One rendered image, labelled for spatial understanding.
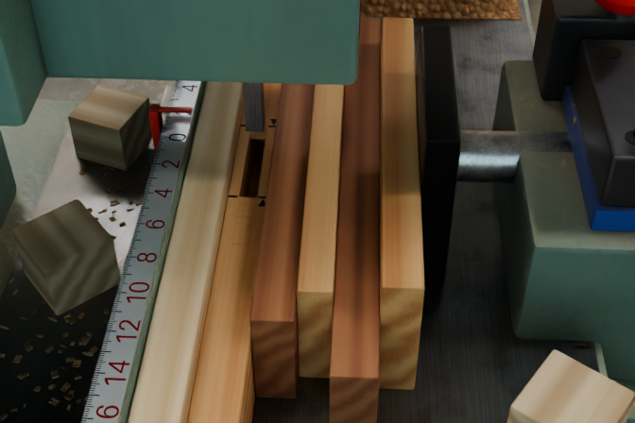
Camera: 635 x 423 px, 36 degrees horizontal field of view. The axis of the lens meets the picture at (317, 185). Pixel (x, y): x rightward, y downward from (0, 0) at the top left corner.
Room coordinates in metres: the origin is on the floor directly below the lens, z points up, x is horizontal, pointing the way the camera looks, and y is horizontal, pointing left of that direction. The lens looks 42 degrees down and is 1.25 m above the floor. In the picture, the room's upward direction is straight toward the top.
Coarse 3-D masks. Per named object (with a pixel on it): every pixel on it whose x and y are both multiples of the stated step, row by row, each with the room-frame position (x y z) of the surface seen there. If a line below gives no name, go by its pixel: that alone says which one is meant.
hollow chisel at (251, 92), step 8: (248, 88) 0.37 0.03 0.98; (256, 88) 0.37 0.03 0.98; (248, 96) 0.37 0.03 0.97; (256, 96) 0.37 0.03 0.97; (248, 104) 0.37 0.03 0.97; (256, 104) 0.37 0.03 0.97; (264, 104) 0.38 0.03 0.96; (248, 112) 0.37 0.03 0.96; (256, 112) 0.37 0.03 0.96; (264, 112) 0.38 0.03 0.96; (248, 120) 0.37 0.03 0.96; (256, 120) 0.37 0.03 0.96; (264, 120) 0.38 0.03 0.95; (248, 128) 0.37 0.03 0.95; (256, 128) 0.37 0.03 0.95; (264, 128) 0.37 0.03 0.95
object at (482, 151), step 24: (432, 48) 0.38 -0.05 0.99; (432, 72) 0.36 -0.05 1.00; (432, 96) 0.34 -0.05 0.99; (456, 96) 0.34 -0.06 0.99; (432, 120) 0.32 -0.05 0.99; (456, 120) 0.32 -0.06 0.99; (432, 144) 0.31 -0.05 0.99; (456, 144) 0.31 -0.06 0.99; (480, 144) 0.35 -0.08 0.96; (504, 144) 0.35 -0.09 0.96; (528, 144) 0.35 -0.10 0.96; (552, 144) 0.35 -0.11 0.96; (432, 168) 0.31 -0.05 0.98; (456, 168) 0.31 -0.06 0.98; (480, 168) 0.34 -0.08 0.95; (504, 168) 0.34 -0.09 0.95; (432, 192) 0.31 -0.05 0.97; (432, 216) 0.31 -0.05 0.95; (432, 240) 0.31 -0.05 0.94; (432, 264) 0.31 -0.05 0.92
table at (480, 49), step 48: (480, 48) 0.52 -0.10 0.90; (528, 48) 0.52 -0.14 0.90; (480, 96) 0.47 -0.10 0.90; (480, 192) 0.38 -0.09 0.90; (480, 240) 0.35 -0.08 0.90; (432, 288) 0.31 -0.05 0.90; (480, 288) 0.31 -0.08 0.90; (432, 336) 0.28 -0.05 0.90; (480, 336) 0.28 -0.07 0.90; (432, 384) 0.26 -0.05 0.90; (480, 384) 0.26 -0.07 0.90; (624, 384) 0.28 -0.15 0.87
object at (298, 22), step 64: (64, 0) 0.35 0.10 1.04; (128, 0) 0.34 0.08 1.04; (192, 0) 0.34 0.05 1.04; (256, 0) 0.34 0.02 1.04; (320, 0) 0.34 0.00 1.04; (64, 64) 0.35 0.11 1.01; (128, 64) 0.34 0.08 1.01; (192, 64) 0.34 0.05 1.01; (256, 64) 0.34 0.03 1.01; (320, 64) 0.34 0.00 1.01
